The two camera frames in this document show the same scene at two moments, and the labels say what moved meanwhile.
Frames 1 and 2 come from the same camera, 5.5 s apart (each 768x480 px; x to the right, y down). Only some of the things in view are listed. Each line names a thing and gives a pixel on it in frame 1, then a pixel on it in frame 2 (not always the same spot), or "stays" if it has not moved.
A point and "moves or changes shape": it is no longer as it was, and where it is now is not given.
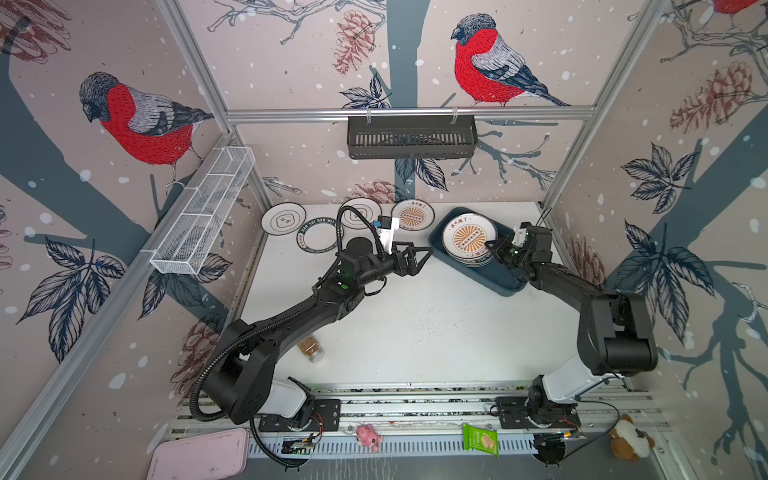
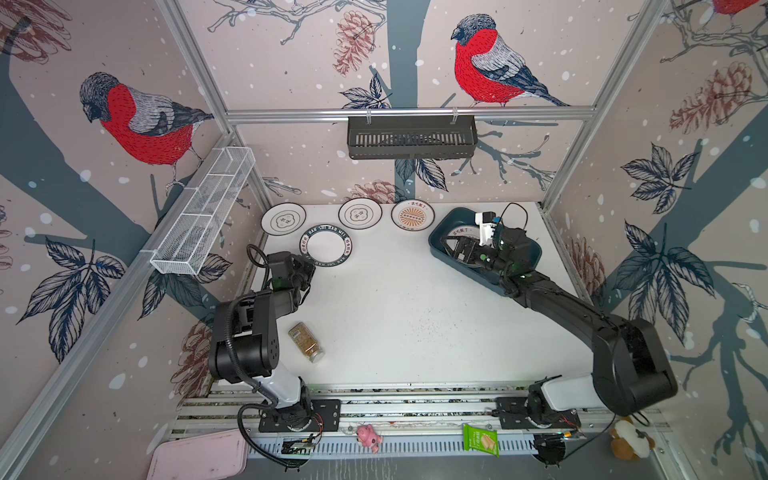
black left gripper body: [380, 267] -> [302, 272]
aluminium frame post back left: [185, 37] stays
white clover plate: [367, 207] stays
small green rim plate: [318, 235] moves or changes shape
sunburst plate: [413, 214] stays
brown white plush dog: [628, 442] stays
